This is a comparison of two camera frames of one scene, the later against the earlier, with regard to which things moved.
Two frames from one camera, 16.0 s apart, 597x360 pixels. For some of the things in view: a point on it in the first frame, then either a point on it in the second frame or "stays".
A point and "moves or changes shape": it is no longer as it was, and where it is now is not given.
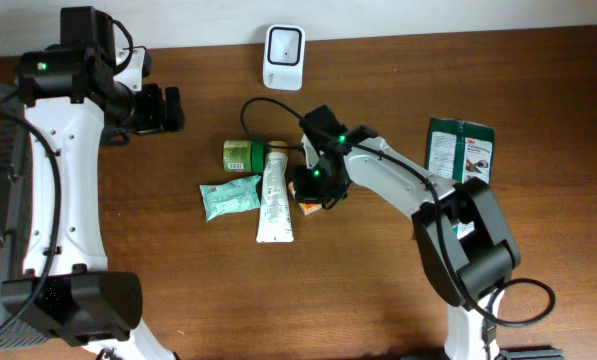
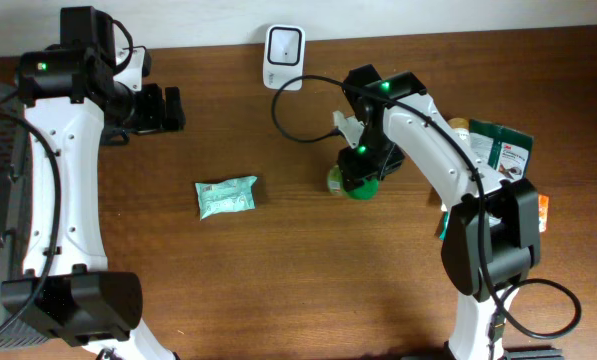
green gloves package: x=460 y=150 moves or changes shape
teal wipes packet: x=231 y=196 stays
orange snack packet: x=306 y=208 → x=543 y=208
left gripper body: x=128 y=110 stays
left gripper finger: x=150 y=109 stays
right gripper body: x=322 y=177 → x=374 y=152
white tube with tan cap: x=275 y=222 → x=460 y=126
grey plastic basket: x=5 y=176 stays
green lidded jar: x=243 y=156 moves or changes shape
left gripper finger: x=174 y=115 stays
